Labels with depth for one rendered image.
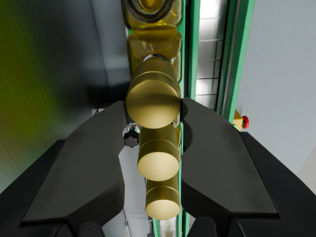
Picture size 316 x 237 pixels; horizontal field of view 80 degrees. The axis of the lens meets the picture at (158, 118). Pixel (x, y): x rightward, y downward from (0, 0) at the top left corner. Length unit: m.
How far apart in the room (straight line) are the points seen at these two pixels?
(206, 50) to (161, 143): 0.29
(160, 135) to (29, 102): 0.13
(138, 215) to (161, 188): 0.57
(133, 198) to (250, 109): 0.47
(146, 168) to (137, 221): 0.64
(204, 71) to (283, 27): 0.26
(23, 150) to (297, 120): 0.73
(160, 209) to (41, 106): 0.16
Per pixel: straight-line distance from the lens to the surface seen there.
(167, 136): 0.16
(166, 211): 0.20
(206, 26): 0.40
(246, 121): 0.61
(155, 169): 0.16
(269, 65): 0.62
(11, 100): 0.20
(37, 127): 0.22
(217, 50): 0.41
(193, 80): 0.33
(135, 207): 0.72
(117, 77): 0.56
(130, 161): 0.55
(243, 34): 0.33
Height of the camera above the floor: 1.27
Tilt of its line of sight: 58 degrees down
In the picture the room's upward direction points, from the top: 180 degrees clockwise
